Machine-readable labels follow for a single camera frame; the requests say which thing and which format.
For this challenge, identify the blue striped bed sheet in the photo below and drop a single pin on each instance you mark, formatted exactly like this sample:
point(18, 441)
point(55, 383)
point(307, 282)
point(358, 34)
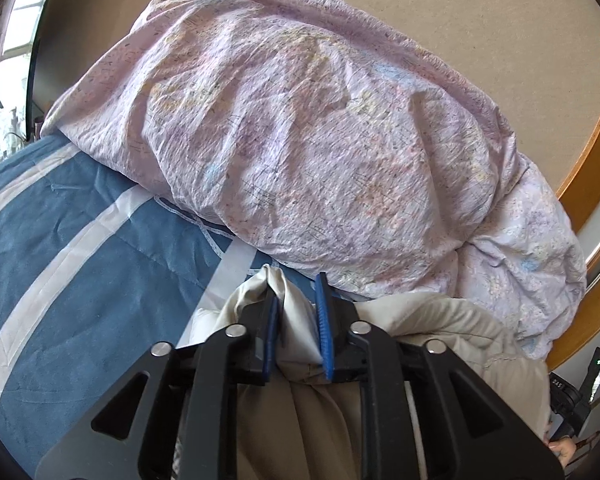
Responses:
point(80, 270)

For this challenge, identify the wooden door trim strip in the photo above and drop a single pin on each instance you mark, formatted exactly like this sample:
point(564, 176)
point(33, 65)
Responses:
point(597, 145)

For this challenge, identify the pink floral duvet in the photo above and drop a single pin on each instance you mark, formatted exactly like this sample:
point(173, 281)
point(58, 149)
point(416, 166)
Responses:
point(300, 150)

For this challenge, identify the black flat television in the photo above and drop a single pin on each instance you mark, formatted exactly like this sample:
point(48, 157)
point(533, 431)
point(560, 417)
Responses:
point(42, 50)

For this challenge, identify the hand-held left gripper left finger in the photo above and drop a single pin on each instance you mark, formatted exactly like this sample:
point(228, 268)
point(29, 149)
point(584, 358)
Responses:
point(269, 342)

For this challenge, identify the beige quilted down jacket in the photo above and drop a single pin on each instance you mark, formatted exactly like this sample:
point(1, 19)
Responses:
point(300, 410)

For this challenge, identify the wooden door frame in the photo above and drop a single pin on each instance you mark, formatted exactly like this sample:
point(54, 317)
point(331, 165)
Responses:
point(587, 320)

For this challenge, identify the person's right hand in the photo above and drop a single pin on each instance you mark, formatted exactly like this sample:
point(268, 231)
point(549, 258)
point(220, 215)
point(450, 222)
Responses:
point(564, 455)

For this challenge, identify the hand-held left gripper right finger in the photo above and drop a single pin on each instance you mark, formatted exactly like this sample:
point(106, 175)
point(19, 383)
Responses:
point(325, 332)

